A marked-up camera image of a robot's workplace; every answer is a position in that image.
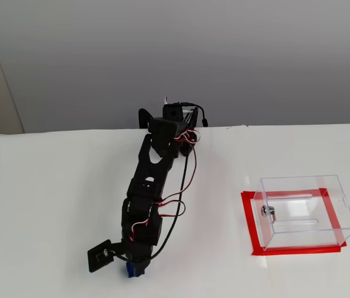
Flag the black camera cable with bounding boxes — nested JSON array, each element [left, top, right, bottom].
[[109, 101, 209, 262]]

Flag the blue lego brick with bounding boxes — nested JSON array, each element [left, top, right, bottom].
[[125, 261, 146, 279]]

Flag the silver lock cylinder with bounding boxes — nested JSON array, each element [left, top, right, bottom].
[[261, 205, 278, 223]]

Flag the transparent plastic box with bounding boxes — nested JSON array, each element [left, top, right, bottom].
[[253, 174, 350, 251]]

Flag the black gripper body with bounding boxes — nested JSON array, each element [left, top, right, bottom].
[[120, 203, 163, 255]]

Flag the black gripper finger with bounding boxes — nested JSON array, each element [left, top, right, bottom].
[[130, 253, 153, 270]]

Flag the red tape rectangle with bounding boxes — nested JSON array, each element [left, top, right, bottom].
[[240, 187, 348, 257]]

